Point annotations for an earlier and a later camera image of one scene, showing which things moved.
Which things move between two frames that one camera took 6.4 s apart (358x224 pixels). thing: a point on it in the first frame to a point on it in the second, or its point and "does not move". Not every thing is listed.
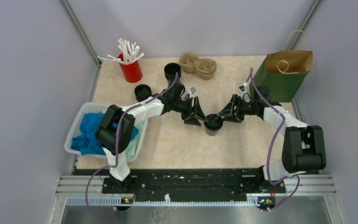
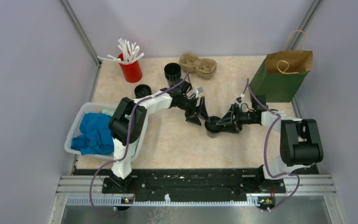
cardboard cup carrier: [205, 68] does not move
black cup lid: [214, 122] does not move
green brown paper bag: [284, 71] does not move
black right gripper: [228, 112] to [228, 119]
